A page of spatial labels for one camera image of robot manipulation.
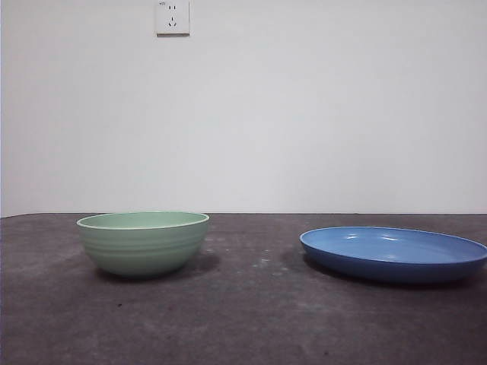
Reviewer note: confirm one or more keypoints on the green ribbed bowl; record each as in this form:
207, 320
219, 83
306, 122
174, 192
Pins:
142, 247

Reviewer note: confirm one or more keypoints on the blue round plate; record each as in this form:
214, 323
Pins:
392, 262

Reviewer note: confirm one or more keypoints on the white wall socket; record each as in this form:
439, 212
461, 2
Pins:
173, 23

